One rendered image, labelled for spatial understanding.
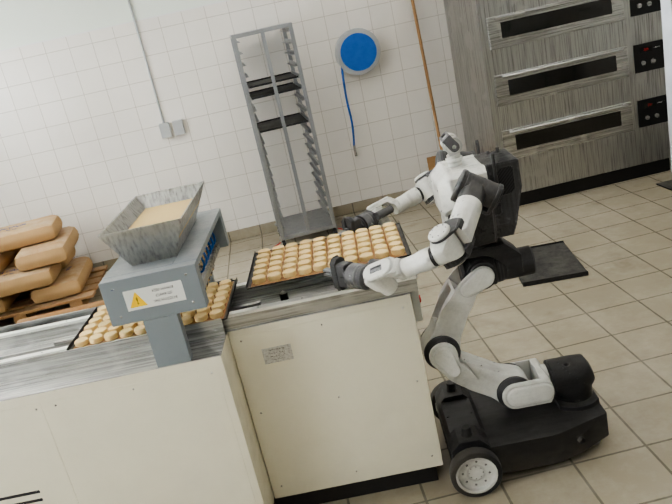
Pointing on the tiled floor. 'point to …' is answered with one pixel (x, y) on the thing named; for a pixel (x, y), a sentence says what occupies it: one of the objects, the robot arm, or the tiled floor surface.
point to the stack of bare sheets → (553, 264)
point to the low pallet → (23, 307)
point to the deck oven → (563, 88)
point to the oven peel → (428, 87)
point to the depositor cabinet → (132, 433)
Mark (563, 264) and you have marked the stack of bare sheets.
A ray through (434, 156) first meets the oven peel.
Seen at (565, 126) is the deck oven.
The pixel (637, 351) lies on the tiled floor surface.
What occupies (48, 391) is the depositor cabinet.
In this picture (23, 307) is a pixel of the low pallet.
